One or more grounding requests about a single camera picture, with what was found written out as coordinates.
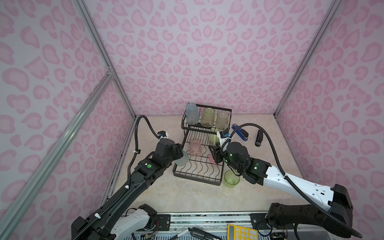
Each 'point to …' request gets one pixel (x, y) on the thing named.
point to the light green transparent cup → (207, 117)
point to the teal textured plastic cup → (192, 113)
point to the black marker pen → (193, 233)
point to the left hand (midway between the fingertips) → (178, 144)
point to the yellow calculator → (235, 232)
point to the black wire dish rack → (205, 127)
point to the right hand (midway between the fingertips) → (211, 145)
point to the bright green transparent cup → (231, 179)
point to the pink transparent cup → (195, 148)
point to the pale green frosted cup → (222, 122)
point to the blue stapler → (241, 133)
